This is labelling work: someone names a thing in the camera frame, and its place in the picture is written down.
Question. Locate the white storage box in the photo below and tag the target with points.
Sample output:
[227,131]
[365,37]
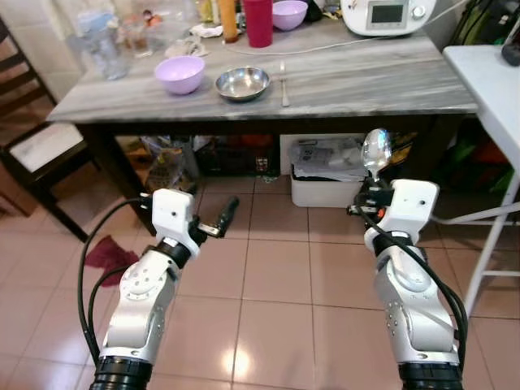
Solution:
[325,191]

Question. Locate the clear plastic bottle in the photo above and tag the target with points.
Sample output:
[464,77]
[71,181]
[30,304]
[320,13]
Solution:
[106,45]

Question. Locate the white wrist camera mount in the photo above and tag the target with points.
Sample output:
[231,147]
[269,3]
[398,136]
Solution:
[172,213]
[413,205]

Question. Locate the clear glass jar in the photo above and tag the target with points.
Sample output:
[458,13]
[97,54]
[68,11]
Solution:
[138,36]

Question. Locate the crumpled white tissue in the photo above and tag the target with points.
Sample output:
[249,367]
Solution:
[207,31]

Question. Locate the stainless steel bowl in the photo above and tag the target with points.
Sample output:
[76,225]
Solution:
[242,84]

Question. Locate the lilac plastic bowl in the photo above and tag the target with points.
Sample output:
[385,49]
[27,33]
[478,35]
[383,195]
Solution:
[179,73]
[289,14]

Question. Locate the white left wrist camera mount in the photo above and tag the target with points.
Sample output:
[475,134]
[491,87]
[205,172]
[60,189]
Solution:
[172,213]

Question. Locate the patterned plastic bag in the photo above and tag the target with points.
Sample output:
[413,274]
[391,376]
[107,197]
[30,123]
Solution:
[166,166]

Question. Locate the black handheld device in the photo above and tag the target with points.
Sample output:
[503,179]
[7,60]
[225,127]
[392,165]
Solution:
[511,53]

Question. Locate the black plastic crate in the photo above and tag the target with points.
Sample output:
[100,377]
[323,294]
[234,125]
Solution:
[236,154]

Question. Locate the dark red cloth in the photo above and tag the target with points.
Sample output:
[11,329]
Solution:
[110,256]

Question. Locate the white kitchen appliance with display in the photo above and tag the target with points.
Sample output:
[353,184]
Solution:
[388,15]

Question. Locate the orange bottle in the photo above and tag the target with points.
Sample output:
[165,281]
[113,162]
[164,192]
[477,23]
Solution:
[228,20]

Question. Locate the green black backpack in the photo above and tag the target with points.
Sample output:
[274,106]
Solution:
[479,20]

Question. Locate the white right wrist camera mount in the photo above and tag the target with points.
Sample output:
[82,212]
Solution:
[413,205]

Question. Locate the white folding table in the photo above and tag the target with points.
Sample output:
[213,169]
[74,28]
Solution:
[487,89]

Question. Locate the dark table with marble top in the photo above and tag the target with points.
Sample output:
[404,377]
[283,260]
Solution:
[349,77]

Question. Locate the dark wooden chair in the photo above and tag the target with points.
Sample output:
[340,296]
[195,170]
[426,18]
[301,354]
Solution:
[45,146]

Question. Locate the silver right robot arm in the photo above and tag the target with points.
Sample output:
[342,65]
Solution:
[414,305]

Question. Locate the red plastic cup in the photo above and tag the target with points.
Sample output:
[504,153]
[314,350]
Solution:
[257,23]

